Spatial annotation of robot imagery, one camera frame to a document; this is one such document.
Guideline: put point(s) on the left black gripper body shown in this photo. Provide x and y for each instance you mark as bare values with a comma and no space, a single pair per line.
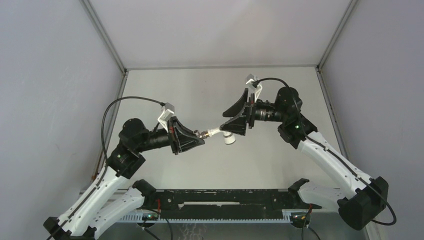
173,129

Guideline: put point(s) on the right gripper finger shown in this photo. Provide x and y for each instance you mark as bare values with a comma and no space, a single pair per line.
238,106
236,125

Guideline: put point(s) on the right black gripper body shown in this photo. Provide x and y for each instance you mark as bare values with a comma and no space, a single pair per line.
250,109

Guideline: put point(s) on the white plastic water faucet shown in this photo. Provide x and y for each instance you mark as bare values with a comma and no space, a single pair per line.
228,137

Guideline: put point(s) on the metal tee pipe fitting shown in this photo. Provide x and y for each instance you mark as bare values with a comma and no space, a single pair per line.
202,134

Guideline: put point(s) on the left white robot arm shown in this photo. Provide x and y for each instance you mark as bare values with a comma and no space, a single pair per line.
90,216

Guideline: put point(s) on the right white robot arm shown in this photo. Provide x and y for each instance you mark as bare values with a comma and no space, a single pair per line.
359,198

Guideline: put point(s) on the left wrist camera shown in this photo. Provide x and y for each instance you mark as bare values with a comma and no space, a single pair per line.
167,111

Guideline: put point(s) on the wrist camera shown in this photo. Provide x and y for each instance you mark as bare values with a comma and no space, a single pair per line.
252,81
167,111

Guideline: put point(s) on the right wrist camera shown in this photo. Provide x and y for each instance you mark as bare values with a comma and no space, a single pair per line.
252,81

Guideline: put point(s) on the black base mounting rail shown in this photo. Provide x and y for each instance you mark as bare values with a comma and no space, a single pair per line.
239,203

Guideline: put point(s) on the white slotted cable duct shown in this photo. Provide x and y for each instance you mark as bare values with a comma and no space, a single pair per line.
149,217

